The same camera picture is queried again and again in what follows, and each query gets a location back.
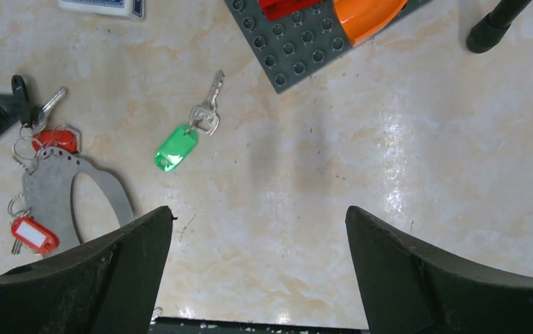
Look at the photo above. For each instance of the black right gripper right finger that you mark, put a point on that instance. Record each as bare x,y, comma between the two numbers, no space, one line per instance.
407,285

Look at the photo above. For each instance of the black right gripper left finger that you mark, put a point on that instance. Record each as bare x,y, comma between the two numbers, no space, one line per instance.
107,285

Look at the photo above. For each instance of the red key tag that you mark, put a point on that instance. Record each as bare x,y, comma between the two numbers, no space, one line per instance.
64,138
38,238

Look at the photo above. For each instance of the perforated metal keyring plate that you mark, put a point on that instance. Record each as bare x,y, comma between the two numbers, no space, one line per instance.
47,188

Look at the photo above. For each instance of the silver key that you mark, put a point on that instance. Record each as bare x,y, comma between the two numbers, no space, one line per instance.
45,110
203,118

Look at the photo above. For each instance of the green key tag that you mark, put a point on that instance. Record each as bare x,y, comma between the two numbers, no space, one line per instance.
176,148

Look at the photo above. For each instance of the black key tag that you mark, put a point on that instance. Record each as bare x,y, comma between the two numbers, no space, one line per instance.
23,105

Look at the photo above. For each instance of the playing card deck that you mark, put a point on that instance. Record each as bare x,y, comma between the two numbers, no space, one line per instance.
126,9

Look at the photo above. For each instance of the grey lego baseplate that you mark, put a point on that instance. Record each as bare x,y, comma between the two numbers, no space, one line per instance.
289,52

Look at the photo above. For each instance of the black tripod stand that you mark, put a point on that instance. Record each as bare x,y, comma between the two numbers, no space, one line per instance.
490,30

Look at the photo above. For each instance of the orange curved lego tube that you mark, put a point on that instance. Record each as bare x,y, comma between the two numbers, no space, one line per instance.
361,19

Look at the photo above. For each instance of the red lego brick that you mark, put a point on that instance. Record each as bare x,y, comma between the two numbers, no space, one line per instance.
277,9

